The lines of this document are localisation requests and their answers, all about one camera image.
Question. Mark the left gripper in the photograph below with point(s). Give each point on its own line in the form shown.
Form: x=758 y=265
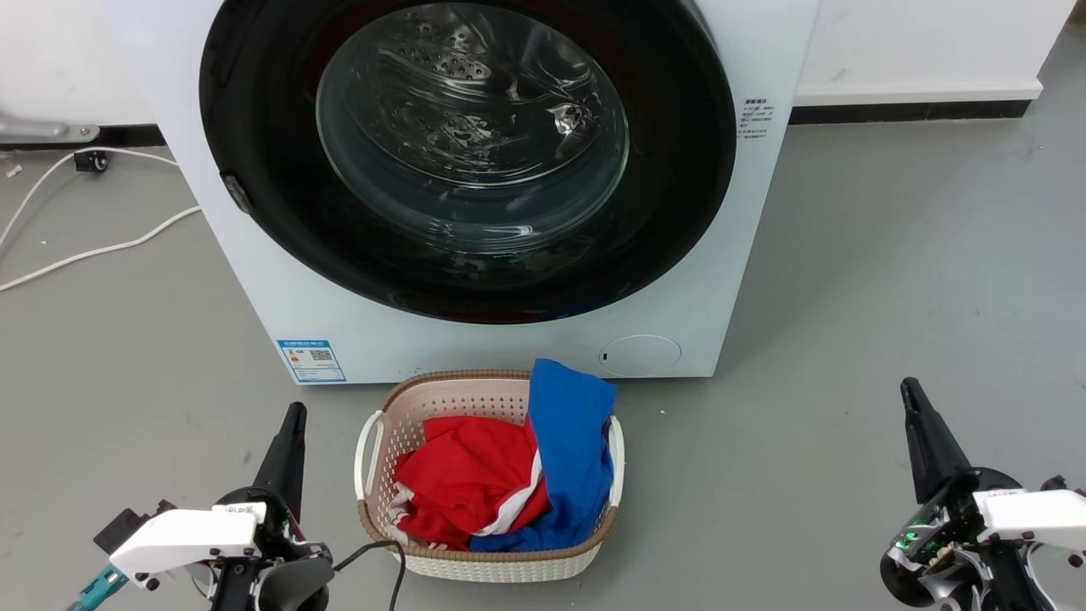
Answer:
x=271 y=526

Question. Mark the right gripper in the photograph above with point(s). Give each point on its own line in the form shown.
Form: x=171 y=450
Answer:
x=929 y=543

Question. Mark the black round glass washer door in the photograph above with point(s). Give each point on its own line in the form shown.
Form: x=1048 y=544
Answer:
x=254 y=102

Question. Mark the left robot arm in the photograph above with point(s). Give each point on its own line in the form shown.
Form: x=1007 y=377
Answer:
x=293 y=585

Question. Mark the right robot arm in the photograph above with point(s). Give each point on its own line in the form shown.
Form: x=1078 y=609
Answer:
x=1010 y=577

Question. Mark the white front-load washing machine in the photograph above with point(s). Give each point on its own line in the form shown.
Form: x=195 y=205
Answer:
x=475 y=348

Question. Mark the metal door hinge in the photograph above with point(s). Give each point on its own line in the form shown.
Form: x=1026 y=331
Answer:
x=237 y=193

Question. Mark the blue energy label sticker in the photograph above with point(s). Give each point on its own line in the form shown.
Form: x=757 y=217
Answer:
x=311 y=361

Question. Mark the beige woven plastic laundry basket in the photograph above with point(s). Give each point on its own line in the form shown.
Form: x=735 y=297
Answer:
x=441 y=399

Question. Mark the red garment with white stripe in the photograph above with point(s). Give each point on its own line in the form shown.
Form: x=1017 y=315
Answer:
x=462 y=475

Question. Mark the blue garment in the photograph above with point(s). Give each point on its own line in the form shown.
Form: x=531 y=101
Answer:
x=568 y=424

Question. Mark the round white filter cover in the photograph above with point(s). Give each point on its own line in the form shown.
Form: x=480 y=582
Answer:
x=640 y=355

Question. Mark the black caster wheel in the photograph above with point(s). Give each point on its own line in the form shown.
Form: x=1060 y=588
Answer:
x=91 y=160

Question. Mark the grey metal bar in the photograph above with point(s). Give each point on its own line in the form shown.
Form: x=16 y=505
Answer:
x=34 y=129

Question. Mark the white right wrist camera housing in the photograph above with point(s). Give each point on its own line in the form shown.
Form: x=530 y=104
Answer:
x=1039 y=509

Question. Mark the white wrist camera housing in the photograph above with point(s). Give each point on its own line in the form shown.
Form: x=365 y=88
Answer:
x=182 y=535
x=1039 y=509

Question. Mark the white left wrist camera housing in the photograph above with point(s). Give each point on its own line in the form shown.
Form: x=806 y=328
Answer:
x=182 y=535

